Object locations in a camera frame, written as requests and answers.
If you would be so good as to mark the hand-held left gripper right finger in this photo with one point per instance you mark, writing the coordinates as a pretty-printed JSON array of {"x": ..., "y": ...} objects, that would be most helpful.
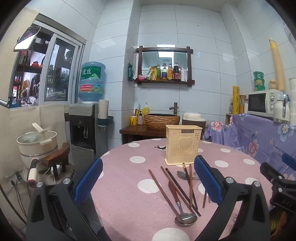
[{"x": 208, "y": 180}]

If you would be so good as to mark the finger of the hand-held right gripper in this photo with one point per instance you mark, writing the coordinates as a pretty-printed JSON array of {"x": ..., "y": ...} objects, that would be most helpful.
[
  {"x": 289, "y": 160},
  {"x": 268, "y": 171}
]

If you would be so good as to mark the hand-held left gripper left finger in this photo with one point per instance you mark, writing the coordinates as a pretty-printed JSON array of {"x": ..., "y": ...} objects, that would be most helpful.
[{"x": 89, "y": 180}]

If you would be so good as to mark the small metal spoon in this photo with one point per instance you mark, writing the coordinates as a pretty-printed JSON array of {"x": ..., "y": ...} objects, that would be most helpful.
[{"x": 181, "y": 175}]

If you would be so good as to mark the cream plastic utensil holder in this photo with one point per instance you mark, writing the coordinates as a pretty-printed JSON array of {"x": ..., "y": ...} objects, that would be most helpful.
[{"x": 182, "y": 143}]

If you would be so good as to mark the purple floral cloth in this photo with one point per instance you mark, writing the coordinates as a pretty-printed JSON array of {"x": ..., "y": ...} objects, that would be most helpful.
[{"x": 249, "y": 136}]

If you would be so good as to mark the pink polka dot tablecloth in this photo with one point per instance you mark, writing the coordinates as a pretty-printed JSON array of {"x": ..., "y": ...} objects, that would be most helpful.
[{"x": 129, "y": 180}]

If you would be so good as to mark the dark wooden stool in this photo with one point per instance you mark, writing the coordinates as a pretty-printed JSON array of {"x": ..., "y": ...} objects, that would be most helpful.
[{"x": 56, "y": 156}]

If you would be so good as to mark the grey water dispenser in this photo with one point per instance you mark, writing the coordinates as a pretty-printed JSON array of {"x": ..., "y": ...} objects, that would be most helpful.
[{"x": 79, "y": 129}]

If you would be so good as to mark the blue cup holder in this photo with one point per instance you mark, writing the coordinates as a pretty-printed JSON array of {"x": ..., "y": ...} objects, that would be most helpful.
[{"x": 105, "y": 121}]

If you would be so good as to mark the cream electric pot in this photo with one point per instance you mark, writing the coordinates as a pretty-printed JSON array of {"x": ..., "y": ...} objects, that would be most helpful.
[{"x": 37, "y": 143}]

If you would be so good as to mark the small wooden box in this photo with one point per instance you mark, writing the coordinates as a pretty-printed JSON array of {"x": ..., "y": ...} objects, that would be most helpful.
[{"x": 228, "y": 118}]

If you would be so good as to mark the white rice cooker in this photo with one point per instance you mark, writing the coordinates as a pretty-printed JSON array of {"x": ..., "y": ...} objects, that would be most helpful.
[{"x": 193, "y": 117}]

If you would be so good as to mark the white microwave oven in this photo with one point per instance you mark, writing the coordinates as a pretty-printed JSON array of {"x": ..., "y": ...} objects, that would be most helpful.
[{"x": 256, "y": 103}]

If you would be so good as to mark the dark wooden cabinet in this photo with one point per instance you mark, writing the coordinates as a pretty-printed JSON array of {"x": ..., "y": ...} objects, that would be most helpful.
[{"x": 138, "y": 134}]

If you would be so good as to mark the white paper cup stack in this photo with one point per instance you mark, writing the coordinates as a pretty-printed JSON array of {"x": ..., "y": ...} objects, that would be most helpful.
[{"x": 104, "y": 109}]

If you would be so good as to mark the yellow cup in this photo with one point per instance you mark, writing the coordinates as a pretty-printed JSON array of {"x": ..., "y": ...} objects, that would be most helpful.
[{"x": 134, "y": 121}]

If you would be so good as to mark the woven brown basin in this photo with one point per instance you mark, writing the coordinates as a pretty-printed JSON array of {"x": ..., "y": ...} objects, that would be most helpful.
[{"x": 161, "y": 121}]

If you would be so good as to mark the amber lidded jar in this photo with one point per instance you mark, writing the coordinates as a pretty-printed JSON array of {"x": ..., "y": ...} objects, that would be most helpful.
[{"x": 272, "y": 84}]

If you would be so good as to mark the yellow roll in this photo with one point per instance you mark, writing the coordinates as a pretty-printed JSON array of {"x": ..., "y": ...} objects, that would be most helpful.
[{"x": 236, "y": 99}]

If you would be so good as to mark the patterned small pump bottle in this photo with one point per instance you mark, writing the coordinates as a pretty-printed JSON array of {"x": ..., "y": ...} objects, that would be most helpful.
[{"x": 140, "y": 120}]

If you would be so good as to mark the bronze faucet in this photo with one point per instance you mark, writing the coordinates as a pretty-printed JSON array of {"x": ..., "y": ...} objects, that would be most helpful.
[{"x": 174, "y": 107}]

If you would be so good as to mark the stacked green containers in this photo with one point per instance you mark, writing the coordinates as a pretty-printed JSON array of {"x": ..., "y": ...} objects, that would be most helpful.
[{"x": 258, "y": 81}]

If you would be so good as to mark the yellow soap pump bottle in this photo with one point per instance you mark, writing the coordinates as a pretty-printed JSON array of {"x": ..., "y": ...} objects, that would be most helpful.
[{"x": 145, "y": 110}]

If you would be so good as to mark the tall yellow tube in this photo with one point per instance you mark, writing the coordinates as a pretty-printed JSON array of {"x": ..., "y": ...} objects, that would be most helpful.
[{"x": 276, "y": 64}]

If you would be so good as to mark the blue water bottle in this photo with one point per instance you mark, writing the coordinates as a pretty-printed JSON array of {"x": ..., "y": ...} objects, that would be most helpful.
[{"x": 91, "y": 78}]

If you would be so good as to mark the white bottle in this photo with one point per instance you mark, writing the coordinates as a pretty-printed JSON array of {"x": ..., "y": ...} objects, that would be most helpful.
[{"x": 183, "y": 74}]

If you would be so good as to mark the dark purple bottle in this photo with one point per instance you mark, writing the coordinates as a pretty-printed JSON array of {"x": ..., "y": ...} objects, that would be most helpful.
[{"x": 177, "y": 73}]

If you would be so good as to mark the sliding window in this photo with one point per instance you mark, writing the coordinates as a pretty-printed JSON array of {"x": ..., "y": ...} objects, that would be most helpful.
[{"x": 46, "y": 76}]

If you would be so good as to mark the amber sauce bottle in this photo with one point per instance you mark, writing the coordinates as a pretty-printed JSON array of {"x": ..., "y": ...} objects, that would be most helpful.
[{"x": 170, "y": 73}]

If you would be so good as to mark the pink small item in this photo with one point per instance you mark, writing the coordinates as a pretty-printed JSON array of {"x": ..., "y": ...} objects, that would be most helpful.
[{"x": 141, "y": 77}]

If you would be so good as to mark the dark labelled bottle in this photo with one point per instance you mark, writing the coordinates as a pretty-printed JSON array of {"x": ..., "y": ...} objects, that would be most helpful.
[{"x": 164, "y": 73}]

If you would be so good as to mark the green hanging packet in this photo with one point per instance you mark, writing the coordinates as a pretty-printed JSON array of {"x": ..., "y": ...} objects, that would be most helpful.
[{"x": 131, "y": 71}]

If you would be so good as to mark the green bottle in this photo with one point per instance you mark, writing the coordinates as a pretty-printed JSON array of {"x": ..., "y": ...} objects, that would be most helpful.
[{"x": 158, "y": 73}]

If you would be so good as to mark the yellow pouch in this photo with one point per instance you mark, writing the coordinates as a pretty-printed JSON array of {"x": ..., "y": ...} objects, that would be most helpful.
[{"x": 153, "y": 74}]

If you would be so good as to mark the wooden framed mirror shelf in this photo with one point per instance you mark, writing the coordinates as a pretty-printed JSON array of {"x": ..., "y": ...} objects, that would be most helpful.
[{"x": 150, "y": 58}]

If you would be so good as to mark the smartphone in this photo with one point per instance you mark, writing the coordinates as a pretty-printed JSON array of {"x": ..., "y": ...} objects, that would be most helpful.
[{"x": 26, "y": 38}]

